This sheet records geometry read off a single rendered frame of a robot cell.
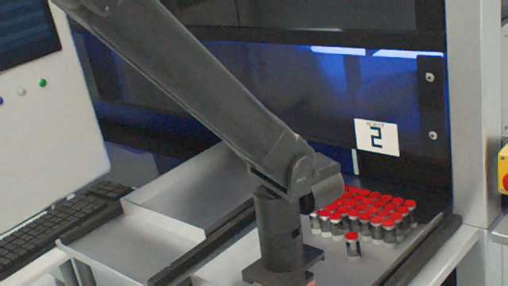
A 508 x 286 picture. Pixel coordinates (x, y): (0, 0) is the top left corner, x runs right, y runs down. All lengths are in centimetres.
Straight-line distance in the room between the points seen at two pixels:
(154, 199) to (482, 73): 72
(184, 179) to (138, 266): 33
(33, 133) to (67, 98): 13
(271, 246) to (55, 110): 93
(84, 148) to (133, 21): 115
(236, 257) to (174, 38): 58
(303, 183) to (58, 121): 97
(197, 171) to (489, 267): 66
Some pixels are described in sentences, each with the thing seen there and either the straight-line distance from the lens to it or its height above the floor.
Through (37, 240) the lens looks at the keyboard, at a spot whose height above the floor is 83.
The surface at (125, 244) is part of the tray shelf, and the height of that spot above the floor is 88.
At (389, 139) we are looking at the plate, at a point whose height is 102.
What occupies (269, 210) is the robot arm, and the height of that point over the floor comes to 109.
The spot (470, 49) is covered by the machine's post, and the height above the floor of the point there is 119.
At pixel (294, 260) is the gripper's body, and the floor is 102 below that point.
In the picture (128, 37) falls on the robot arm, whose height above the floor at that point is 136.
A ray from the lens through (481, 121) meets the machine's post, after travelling 96.
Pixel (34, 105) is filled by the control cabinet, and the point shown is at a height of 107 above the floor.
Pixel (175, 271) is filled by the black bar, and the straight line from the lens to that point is 102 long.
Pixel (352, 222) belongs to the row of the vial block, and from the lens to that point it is 102.
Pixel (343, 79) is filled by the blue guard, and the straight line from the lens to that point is 106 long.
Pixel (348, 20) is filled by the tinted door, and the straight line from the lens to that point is 103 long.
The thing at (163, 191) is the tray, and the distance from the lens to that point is 132.
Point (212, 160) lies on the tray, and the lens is 141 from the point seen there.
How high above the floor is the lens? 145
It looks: 23 degrees down
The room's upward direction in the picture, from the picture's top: 11 degrees counter-clockwise
